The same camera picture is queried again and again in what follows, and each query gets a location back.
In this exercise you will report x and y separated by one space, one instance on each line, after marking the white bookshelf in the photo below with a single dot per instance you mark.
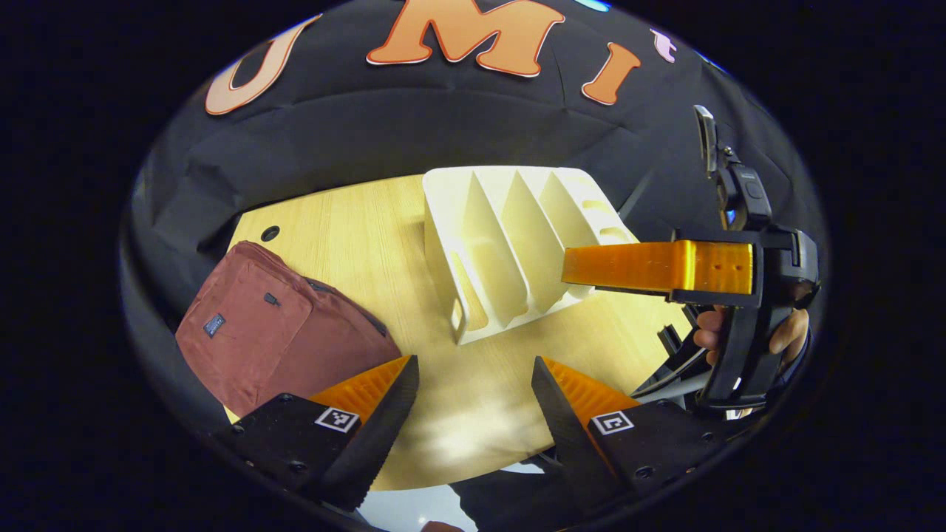
502 251

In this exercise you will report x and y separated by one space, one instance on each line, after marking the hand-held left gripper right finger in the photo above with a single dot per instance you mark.
569 436

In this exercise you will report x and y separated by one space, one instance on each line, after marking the dark red schoolbag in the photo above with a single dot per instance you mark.
273 332

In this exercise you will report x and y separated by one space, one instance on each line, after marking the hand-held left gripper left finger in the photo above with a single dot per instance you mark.
380 436

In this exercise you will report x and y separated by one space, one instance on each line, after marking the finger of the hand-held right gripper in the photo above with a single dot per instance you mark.
635 266

